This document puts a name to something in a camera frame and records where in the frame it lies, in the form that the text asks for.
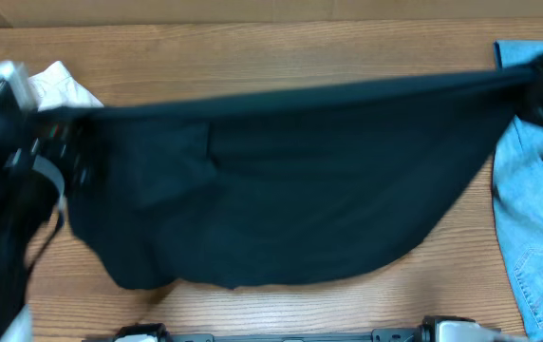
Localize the black t-shirt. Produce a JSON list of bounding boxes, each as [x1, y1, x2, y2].
[[43, 67, 534, 289]]

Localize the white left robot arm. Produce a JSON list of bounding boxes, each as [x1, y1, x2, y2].
[[0, 61, 64, 339]]

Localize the folded white shorts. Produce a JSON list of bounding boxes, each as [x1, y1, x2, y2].
[[28, 61, 103, 111]]

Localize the light blue denim jeans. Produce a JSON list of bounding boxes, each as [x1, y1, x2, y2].
[[491, 40, 543, 342]]

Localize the black base frame rail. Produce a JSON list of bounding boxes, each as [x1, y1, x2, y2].
[[81, 315, 529, 342]]

